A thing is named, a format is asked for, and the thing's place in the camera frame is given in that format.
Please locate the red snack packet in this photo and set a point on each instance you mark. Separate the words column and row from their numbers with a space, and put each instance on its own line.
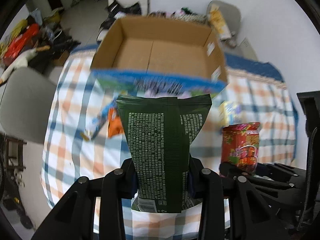
column 240, row 145

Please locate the yellow blue tissue pack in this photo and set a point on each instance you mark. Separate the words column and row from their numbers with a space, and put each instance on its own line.
column 229, row 113

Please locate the green snack packet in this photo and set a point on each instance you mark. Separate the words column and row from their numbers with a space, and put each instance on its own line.
column 159, row 132

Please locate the grey flat board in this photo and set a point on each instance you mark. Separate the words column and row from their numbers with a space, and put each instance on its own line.
column 247, row 50

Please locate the orange snack packet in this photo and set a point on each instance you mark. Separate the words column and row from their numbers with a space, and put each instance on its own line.
column 114, row 125

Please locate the yellow snack box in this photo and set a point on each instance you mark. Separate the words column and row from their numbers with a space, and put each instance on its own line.
column 217, row 20

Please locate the blue white wrapper bar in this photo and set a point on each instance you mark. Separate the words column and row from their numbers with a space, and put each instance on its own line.
column 107, row 115

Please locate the plaid quilt on table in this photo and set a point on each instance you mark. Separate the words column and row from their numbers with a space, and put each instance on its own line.
column 258, row 89

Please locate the open cardboard box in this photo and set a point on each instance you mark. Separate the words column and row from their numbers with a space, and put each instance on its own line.
column 166, row 47

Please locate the patterned tote bag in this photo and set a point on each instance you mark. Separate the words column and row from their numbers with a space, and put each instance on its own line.
column 186, row 15

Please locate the black bag on chair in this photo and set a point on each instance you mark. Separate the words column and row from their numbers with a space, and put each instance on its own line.
column 116, row 11

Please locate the small cardboard box on floor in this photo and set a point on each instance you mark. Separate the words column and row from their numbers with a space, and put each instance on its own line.
column 61, row 60

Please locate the grey chair near table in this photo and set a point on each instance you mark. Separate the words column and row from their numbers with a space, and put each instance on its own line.
column 25, row 105

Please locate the yellow bag on floor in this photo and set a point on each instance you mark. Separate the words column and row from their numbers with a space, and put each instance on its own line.
column 55, row 17

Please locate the white goose plush toy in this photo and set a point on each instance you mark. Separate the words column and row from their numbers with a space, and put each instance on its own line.
column 22, row 61

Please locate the red plastic bag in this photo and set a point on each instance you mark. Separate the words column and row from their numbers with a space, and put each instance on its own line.
column 16, row 46

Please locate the grey chair by wall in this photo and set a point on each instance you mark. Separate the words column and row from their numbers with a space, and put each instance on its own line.
column 232, row 17

